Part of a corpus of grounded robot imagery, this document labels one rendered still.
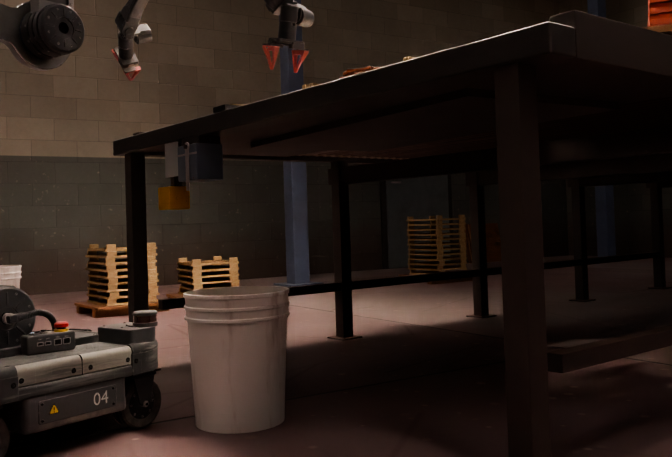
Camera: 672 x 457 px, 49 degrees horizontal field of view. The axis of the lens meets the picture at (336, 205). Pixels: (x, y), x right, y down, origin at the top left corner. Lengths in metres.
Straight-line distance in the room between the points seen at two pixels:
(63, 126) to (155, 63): 1.11
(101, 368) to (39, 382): 0.17
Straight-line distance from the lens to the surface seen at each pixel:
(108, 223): 7.34
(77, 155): 7.30
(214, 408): 2.08
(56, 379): 1.98
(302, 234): 6.79
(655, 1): 2.49
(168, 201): 2.63
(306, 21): 2.48
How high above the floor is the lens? 0.55
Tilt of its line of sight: 1 degrees up
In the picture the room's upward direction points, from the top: 2 degrees counter-clockwise
